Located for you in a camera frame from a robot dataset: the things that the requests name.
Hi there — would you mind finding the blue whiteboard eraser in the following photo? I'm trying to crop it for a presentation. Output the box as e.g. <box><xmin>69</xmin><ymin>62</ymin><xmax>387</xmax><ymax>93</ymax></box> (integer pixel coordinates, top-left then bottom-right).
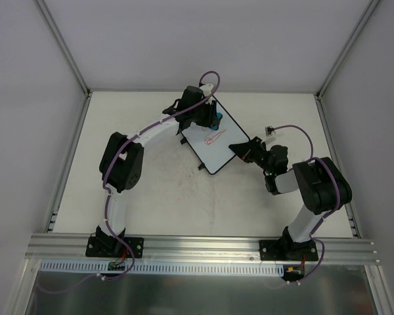
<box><xmin>210</xmin><ymin>112</ymin><xmax>223</xmax><ymax>131</ymax></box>

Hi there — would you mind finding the white board with black frame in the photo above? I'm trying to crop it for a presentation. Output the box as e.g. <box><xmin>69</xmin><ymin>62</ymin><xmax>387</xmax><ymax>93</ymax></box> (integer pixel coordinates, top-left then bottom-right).
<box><xmin>181</xmin><ymin>98</ymin><xmax>250</xmax><ymax>175</ymax></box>

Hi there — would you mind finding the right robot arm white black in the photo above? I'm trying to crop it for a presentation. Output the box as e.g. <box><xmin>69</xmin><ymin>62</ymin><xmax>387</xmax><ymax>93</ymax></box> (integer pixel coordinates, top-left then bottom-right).
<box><xmin>229</xmin><ymin>137</ymin><xmax>352</xmax><ymax>261</ymax></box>

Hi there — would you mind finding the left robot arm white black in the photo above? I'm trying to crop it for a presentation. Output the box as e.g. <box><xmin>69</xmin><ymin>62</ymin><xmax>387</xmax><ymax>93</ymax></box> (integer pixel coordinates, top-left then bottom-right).
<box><xmin>87</xmin><ymin>83</ymin><xmax>221</xmax><ymax>257</ymax></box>

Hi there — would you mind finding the right aluminium table edge profile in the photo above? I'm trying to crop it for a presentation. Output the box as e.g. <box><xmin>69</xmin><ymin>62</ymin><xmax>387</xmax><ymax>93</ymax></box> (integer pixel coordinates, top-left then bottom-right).
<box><xmin>314</xmin><ymin>94</ymin><xmax>362</xmax><ymax>238</ymax></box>

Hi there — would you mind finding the aluminium table edge profile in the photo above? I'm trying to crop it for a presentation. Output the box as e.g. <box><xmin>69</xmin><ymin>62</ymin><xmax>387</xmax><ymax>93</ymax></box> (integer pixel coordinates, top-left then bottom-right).
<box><xmin>42</xmin><ymin>92</ymin><xmax>93</xmax><ymax>233</ymax></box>
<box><xmin>314</xmin><ymin>94</ymin><xmax>362</xmax><ymax>238</ymax></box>

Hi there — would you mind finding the left aluminium table edge profile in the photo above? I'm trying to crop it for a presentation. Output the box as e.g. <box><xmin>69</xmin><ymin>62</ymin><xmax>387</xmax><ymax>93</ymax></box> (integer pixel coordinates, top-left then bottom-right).
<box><xmin>42</xmin><ymin>92</ymin><xmax>93</xmax><ymax>233</ymax></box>

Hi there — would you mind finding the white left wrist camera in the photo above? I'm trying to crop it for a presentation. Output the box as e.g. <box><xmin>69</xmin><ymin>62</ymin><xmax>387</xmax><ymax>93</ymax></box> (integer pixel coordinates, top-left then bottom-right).
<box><xmin>199</xmin><ymin>83</ymin><xmax>215</xmax><ymax>98</ymax></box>

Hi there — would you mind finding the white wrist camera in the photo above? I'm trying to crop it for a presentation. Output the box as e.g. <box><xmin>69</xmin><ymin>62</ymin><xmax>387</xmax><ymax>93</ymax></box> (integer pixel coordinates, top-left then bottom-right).
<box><xmin>199</xmin><ymin>83</ymin><xmax>215</xmax><ymax>98</ymax></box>
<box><xmin>263</xmin><ymin>126</ymin><xmax>276</xmax><ymax>144</ymax></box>

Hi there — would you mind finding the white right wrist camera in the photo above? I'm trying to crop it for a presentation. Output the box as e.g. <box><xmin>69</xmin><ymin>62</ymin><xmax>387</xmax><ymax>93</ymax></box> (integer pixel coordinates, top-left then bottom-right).
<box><xmin>263</xmin><ymin>126</ymin><xmax>276</xmax><ymax>144</ymax></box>

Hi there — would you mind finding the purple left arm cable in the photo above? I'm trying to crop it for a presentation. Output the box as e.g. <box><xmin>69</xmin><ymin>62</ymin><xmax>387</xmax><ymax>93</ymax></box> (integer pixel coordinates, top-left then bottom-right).
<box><xmin>39</xmin><ymin>70</ymin><xmax>221</xmax><ymax>295</ymax></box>

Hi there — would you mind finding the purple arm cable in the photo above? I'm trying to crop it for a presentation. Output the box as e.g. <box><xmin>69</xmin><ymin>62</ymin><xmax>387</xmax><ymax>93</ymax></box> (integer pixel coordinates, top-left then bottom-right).
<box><xmin>39</xmin><ymin>70</ymin><xmax>221</xmax><ymax>295</ymax></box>
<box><xmin>265</xmin><ymin>124</ymin><xmax>342</xmax><ymax>289</ymax></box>

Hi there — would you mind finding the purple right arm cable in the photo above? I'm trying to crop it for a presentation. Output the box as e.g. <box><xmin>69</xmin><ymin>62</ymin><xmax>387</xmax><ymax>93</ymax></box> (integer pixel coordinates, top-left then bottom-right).
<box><xmin>265</xmin><ymin>124</ymin><xmax>342</xmax><ymax>289</ymax></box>

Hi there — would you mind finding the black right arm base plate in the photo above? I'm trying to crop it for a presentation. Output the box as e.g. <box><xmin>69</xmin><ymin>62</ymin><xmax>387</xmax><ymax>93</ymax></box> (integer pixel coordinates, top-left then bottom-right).
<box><xmin>259</xmin><ymin>240</ymin><xmax>318</xmax><ymax>262</ymax></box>

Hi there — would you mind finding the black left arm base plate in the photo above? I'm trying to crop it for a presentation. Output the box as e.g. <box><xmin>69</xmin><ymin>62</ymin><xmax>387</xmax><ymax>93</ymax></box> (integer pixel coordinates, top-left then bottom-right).
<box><xmin>85</xmin><ymin>236</ymin><xmax>144</xmax><ymax>259</ymax></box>

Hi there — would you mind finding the left aluminium frame post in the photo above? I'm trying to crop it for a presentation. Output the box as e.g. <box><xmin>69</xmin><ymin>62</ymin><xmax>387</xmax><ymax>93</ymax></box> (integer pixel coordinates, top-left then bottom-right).
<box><xmin>33</xmin><ymin>0</ymin><xmax>90</xmax><ymax>95</ymax></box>

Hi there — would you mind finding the aluminium frame post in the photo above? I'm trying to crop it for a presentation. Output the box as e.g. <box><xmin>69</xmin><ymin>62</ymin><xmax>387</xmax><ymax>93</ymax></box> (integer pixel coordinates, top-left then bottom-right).
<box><xmin>33</xmin><ymin>0</ymin><xmax>90</xmax><ymax>95</ymax></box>
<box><xmin>315</xmin><ymin>0</ymin><xmax>381</xmax><ymax>100</ymax></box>

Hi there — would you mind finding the right aluminium frame post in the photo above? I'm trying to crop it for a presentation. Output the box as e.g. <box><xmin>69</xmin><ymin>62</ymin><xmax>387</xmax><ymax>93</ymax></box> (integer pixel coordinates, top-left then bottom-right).
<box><xmin>315</xmin><ymin>0</ymin><xmax>381</xmax><ymax>100</ymax></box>

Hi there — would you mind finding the aluminium mounting rail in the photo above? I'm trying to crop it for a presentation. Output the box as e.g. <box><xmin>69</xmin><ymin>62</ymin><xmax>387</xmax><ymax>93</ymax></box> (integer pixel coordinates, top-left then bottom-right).
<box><xmin>24</xmin><ymin>233</ymin><xmax>381</xmax><ymax>265</ymax></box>

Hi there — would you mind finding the white slotted cable duct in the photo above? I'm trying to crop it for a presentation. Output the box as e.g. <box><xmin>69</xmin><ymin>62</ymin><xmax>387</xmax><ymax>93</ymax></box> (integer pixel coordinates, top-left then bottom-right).
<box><xmin>39</xmin><ymin>259</ymin><xmax>284</xmax><ymax>277</ymax></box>

